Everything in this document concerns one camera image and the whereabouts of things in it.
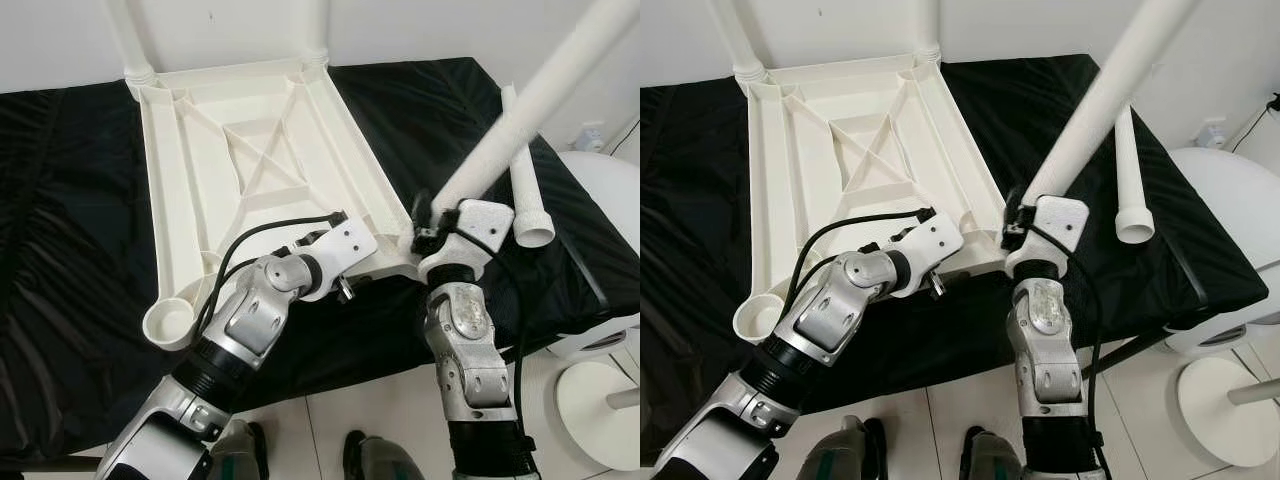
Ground white plastic table top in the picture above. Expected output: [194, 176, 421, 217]
[140, 55, 426, 351]
[733, 52, 1013, 346]

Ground black metal table bar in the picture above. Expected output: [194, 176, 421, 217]
[1085, 335, 1166, 379]

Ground grey robot right leg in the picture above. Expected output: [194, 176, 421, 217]
[345, 430, 426, 480]
[960, 425, 1026, 480]

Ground black table cloth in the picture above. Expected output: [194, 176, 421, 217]
[640, 55, 1269, 466]
[0, 57, 641, 469]

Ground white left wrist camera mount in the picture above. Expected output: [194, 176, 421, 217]
[885, 212, 966, 299]
[295, 215, 379, 303]

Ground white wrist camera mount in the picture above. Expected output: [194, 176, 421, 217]
[885, 212, 966, 299]
[418, 200, 516, 286]
[295, 215, 379, 303]
[1005, 195, 1091, 279]

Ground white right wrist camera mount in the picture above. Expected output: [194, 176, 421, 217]
[418, 200, 516, 286]
[1005, 195, 1091, 279]

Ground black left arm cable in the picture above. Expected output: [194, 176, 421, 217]
[195, 212, 346, 331]
[785, 207, 936, 311]

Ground dark table frame bar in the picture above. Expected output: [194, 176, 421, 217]
[0, 455, 106, 473]

